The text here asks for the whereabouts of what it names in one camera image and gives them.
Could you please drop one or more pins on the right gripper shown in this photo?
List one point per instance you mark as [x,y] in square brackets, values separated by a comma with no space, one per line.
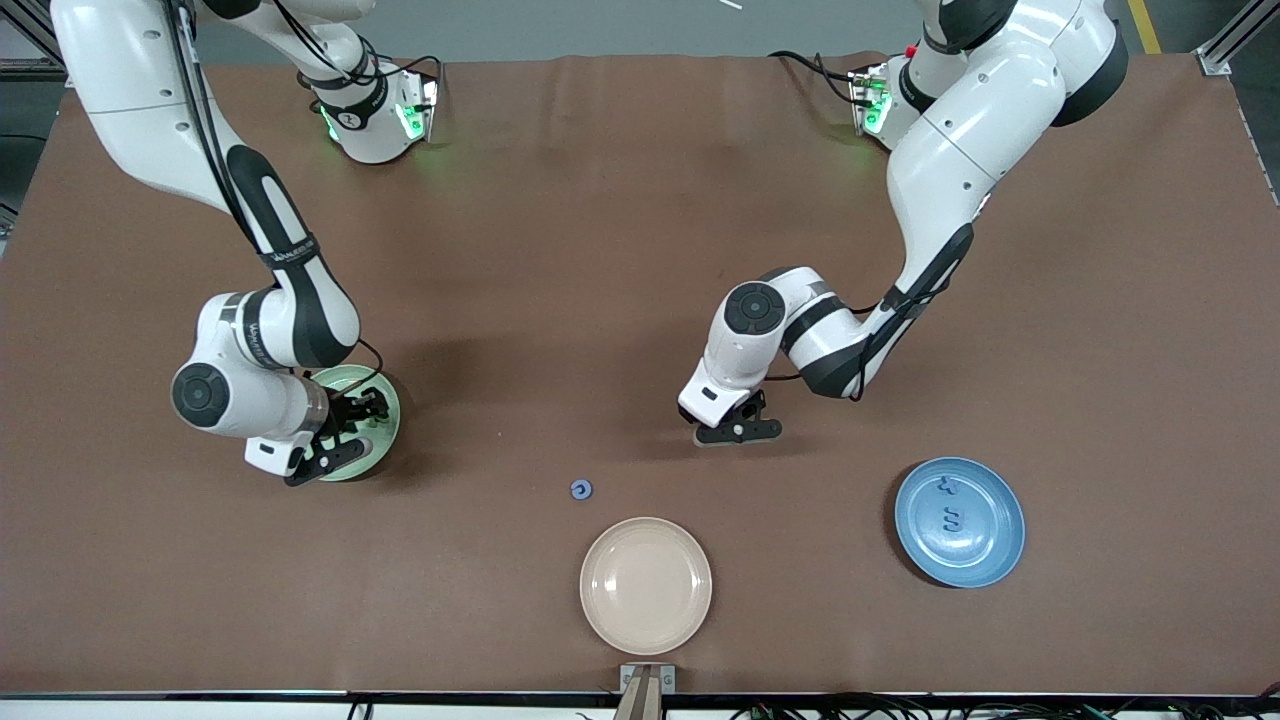
[344,412]

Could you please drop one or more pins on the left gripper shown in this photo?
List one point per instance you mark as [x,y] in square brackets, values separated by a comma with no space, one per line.
[685,413]

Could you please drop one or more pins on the blue letter G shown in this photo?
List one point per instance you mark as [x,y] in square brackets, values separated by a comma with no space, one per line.
[574,488]

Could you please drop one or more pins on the blue letter m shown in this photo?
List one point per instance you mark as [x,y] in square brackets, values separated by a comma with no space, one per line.
[951,519]

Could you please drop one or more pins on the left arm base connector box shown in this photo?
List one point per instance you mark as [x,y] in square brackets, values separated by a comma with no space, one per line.
[868,100]

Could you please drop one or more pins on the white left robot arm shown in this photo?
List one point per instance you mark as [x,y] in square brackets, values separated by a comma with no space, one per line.
[960,130]

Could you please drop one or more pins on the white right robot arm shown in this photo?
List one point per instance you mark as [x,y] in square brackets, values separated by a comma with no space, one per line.
[130,100]

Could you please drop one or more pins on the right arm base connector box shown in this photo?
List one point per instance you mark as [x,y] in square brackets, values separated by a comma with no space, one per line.
[418,105]

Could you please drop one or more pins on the light green plate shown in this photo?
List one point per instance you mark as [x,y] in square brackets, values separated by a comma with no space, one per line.
[360,464]

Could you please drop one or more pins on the beige plate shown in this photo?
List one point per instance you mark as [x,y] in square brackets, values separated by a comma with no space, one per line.
[645,585]

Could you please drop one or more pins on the brown table cover sheet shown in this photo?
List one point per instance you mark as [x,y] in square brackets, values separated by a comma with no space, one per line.
[640,250]

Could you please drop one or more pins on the black table edge strip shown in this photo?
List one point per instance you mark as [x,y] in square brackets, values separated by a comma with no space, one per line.
[200,694]

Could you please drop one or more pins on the blue plate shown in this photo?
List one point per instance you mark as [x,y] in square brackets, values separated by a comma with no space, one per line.
[990,550]

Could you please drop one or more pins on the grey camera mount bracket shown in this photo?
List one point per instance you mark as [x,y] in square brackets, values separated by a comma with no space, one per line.
[647,680]

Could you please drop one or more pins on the aluminium frame profile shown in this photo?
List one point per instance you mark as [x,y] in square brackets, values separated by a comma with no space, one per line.
[30,70]
[1215,62]

